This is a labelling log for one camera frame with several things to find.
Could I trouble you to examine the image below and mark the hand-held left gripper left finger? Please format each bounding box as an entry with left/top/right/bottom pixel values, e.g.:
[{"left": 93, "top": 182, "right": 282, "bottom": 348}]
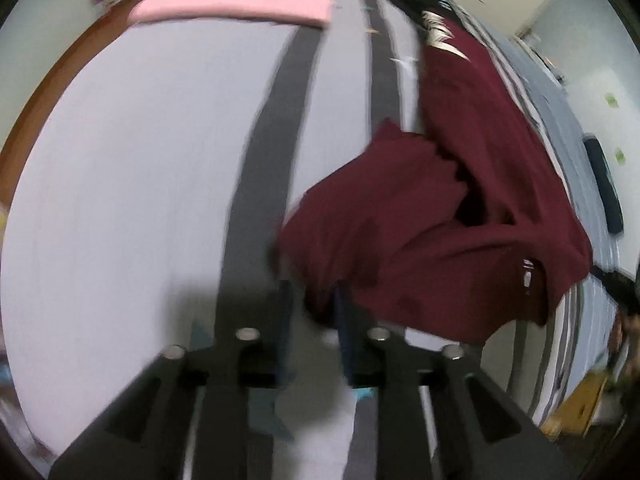
[{"left": 47, "top": 280, "right": 297, "bottom": 480}]

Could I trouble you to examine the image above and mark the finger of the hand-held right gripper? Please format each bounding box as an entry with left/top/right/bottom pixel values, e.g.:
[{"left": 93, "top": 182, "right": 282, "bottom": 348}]
[{"left": 592, "top": 266, "right": 640, "bottom": 317}]

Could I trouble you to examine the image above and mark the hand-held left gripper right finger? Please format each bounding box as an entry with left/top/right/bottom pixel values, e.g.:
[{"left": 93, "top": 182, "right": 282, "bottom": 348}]
[{"left": 332, "top": 285, "right": 583, "bottom": 480}]

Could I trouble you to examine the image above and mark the maroon t-shirt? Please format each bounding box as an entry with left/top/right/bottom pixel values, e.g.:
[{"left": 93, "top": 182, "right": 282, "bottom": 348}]
[{"left": 277, "top": 25, "right": 596, "bottom": 346}]

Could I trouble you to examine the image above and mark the black oblong object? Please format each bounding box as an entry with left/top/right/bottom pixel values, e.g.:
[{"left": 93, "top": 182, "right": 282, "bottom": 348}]
[{"left": 582, "top": 134, "right": 626, "bottom": 234}]

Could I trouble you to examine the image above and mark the striped grey white bedsheet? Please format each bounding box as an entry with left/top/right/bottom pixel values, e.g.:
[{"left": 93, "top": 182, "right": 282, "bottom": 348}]
[{"left": 0, "top": 0, "right": 626, "bottom": 480}]

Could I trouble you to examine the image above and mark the pink folded garment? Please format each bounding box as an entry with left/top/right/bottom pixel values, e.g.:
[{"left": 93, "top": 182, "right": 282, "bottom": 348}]
[{"left": 129, "top": 0, "right": 335, "bottom": 28}]

